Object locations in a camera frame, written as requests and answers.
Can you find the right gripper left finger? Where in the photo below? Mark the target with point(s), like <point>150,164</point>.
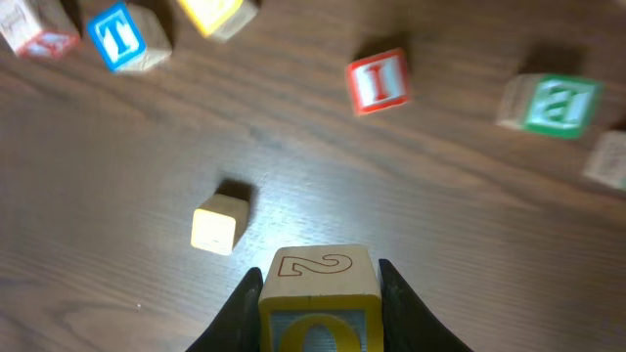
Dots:
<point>236,327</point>

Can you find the blue T block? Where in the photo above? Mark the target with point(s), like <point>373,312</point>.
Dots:
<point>129,38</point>

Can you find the yellow block centre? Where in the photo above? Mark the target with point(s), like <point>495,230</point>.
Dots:
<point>219,20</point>

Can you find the green J block right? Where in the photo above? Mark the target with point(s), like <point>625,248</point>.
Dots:
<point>606,163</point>

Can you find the white red-sided block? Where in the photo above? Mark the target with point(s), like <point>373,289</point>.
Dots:
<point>38,28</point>

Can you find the yellow C block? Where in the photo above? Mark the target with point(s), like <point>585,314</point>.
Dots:
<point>219,223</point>

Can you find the green B block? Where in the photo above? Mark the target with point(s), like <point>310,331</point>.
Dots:
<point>555,105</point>

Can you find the red I block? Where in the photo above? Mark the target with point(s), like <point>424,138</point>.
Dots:
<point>378,82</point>

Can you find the yellow O block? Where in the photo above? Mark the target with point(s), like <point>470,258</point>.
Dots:
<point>321,298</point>

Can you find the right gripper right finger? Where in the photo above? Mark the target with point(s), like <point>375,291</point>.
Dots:
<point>409,326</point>

